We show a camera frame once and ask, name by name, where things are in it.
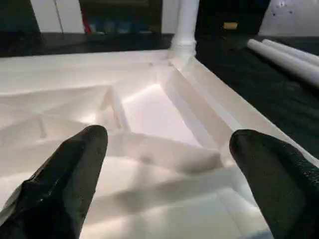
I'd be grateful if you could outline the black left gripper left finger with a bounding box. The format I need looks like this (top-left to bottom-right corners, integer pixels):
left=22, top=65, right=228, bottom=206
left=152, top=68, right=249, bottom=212
left=0, top=125, right=109, bottom=239

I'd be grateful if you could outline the white plastic table top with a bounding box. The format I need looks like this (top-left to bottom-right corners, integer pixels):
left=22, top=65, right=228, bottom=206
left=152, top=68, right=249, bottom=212
left=0, top=48, right=319, bottom=239

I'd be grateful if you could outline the white cabinet with glass doors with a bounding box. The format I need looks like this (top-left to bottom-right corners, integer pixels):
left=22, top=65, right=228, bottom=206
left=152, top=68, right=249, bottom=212
left=29, top=0, right=175, bottom=35

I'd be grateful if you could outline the red packet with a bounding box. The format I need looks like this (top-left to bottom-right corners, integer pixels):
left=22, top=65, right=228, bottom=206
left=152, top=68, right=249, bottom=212
left=83, top=14, right=92, bottom=34

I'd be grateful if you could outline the black cabinet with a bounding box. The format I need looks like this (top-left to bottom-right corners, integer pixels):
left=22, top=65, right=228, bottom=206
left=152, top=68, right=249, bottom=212
left=196, top=0, right=273, bottom=36

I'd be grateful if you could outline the white chair back panel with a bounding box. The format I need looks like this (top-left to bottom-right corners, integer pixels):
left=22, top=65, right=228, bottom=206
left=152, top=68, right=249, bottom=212
left=258, top=0, right=319, bottom=38

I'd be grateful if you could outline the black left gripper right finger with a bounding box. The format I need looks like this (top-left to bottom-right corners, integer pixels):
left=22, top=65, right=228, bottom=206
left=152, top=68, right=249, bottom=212
left=229, top=129, right=319, bottom=239

